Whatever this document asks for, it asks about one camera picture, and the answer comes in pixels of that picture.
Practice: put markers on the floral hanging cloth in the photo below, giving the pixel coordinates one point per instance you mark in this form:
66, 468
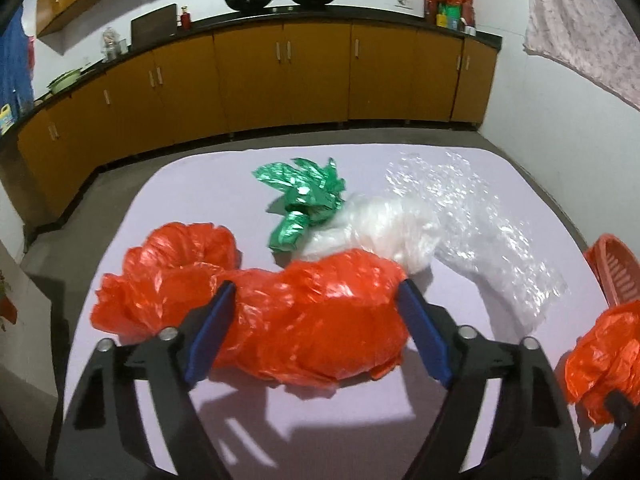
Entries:
591, 37

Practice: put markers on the lower wooden kitchen cabinets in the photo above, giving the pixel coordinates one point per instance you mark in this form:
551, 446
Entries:
243, 74

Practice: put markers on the clear bubble wrap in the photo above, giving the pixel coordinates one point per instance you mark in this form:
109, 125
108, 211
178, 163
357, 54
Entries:
479, 238

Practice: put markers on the green bowl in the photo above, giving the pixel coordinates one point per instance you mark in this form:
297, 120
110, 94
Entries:
64, 81

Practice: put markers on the glass jar on counter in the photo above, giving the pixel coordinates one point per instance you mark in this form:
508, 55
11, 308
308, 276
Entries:
110, 44

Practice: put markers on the dark cutting board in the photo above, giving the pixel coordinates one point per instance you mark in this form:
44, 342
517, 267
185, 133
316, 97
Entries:
150, 28

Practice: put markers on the red bottle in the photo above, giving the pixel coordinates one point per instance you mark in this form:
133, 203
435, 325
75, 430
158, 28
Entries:
185, 19

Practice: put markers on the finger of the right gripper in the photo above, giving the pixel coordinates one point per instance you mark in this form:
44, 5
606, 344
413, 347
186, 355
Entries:
622, 410

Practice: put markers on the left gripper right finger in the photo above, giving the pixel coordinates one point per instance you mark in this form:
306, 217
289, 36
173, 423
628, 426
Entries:
532, 435

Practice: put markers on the green plastic bag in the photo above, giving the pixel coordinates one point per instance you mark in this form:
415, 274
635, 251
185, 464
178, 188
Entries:
311, 196

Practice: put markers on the white plastic bag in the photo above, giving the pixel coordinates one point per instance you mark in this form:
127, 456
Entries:
402, 229

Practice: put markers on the large orange plastic bag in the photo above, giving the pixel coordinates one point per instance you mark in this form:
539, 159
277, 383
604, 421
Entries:
312, 324

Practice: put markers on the red plastic basket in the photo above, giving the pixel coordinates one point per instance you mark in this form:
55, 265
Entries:
616, 268

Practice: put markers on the black wok left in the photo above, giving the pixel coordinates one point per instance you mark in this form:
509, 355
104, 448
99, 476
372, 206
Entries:
247, 6

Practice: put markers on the small orange plastic bag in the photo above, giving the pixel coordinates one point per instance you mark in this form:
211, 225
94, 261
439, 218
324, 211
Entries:
605, 359

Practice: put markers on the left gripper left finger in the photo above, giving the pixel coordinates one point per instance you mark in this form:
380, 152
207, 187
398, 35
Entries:
102, 436

